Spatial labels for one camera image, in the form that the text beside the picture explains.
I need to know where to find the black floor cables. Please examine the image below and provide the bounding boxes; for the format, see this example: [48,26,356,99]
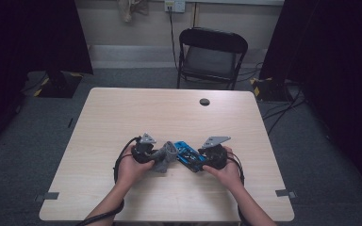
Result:
[237,62,307,136]

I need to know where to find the grey knitted cloth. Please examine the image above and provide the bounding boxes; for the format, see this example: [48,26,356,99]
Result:
[152,140,179,173]

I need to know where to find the black curtain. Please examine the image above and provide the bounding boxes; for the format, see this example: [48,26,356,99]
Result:
[0,0,94,156]
[258,0,362,202]

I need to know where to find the white wall socket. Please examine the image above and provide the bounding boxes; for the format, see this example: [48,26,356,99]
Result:
[164,0,187,13]

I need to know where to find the grey tape strip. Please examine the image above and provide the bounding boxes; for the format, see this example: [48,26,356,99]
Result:
[34,191,60,203]
[274,188,297,200]

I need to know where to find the black folding chair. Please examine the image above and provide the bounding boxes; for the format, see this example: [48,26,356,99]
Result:
[176,26,249,91]

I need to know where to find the black wall socket cable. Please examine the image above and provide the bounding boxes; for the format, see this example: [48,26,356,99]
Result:
[168,6,180,72]

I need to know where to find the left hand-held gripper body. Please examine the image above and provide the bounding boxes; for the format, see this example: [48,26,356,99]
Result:
[131,133,158,164]

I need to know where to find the beige hanging cloth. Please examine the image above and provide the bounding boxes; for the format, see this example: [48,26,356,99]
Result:
[116,0,150,23]

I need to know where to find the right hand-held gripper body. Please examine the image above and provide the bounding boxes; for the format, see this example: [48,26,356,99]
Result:
[198,136,232,170]

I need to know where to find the person's left hand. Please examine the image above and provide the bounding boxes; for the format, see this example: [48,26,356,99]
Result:
[116,144,156,189]

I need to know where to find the thin black wall cable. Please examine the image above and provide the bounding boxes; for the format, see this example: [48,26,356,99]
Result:
[192,2,199,28]

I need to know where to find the black stand base yellow stripes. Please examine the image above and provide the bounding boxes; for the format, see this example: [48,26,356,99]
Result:
[32,70,84,99]
[249,76,293,102]

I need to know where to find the person's right hand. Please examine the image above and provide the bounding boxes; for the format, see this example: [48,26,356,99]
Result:
[202,145,244,192]

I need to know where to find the right hand-held gripper cable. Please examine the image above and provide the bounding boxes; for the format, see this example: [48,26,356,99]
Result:
[227,152,247,226]

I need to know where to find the blue toy car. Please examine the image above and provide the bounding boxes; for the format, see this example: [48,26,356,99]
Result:
[173,140,206,173]

